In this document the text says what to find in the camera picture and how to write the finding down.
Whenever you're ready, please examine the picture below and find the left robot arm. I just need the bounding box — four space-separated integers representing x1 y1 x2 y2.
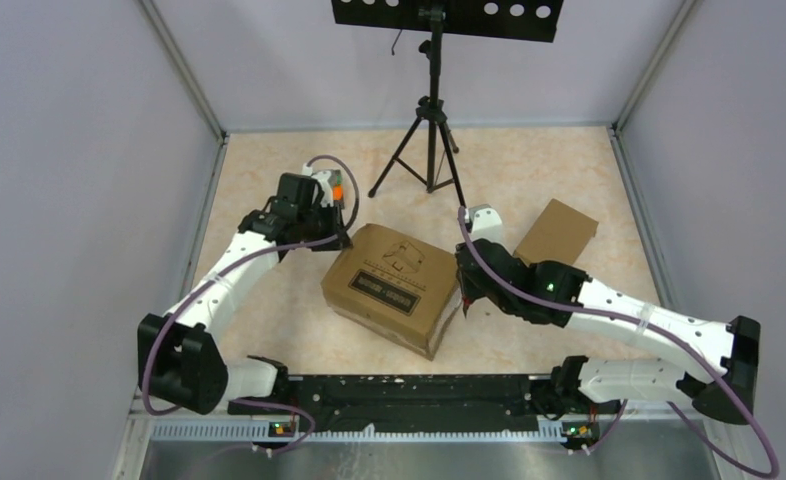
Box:
137 166 351 414

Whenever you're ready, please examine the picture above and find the black tripod stand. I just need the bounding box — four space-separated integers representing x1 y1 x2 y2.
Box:
368 1 467 207

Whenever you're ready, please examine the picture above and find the large cardboard box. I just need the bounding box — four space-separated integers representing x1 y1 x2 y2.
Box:
321 223 461 361

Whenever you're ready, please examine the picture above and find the black perforated plate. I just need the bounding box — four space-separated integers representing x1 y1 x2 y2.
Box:
331 0 564 43

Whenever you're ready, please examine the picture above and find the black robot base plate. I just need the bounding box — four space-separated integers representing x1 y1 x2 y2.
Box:
227 372 623 439

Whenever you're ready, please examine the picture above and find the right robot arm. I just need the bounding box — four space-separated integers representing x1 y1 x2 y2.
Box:
454 239 761 425

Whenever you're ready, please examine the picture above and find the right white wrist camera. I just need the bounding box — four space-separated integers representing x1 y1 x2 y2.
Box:
465 204 505 245

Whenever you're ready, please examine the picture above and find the grey cable duct rail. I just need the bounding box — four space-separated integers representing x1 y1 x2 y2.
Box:
150 420 566 443

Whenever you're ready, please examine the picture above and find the small cardboard box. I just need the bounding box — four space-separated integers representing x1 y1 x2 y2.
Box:
514 199 599 265

